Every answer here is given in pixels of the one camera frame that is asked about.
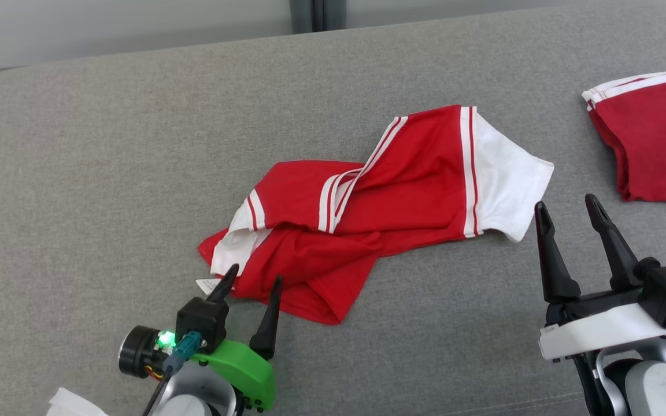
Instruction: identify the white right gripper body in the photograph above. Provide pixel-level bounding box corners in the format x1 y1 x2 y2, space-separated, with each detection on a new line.
538 288 666 362

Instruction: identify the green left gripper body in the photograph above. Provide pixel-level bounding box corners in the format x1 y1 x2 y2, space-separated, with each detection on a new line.
191 338 277 414

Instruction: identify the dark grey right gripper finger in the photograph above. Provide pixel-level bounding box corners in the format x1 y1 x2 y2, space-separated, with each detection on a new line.
535 201 582 304
585 194 661 290

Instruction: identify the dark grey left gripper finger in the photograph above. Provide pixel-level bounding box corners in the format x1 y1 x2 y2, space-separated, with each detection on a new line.
249 275 283 361
208 264 240 303

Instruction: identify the red shorts white waistband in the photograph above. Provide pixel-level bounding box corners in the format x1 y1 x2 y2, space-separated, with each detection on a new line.
582 70 666 205

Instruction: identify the red white sleeved jersey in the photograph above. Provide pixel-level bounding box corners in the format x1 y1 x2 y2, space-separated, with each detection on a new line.
197 104 555 325

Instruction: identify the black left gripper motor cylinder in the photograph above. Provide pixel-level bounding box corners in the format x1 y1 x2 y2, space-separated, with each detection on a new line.
118 325 166 379

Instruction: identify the white crumpled cloth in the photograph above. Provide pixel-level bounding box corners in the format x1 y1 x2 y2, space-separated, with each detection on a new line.
46 387 109 416

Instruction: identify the black left cable teal plug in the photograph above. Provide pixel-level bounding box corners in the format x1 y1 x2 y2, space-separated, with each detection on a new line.
141 331 204 416

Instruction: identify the grey partition post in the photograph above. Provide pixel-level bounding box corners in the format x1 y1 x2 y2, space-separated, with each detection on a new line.
288 0 347 34

